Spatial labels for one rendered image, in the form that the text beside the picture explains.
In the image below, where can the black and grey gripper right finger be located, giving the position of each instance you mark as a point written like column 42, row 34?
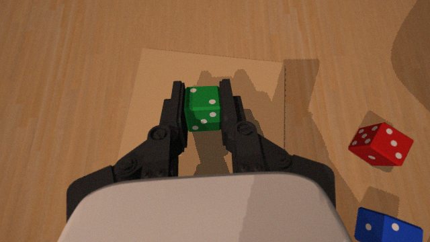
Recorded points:
column 252, row 152

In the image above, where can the green die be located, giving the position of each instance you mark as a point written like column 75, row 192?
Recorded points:
column 202, row 107

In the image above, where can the blue die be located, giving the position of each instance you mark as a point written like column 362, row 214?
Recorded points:
column 372, row 226

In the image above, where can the red die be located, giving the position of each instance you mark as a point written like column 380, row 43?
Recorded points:
column 381, row 145

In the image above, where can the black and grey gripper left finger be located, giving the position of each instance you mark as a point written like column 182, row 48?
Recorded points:
column 155, row 157

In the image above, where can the tan mat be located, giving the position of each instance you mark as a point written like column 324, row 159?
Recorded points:
column 259, row 83

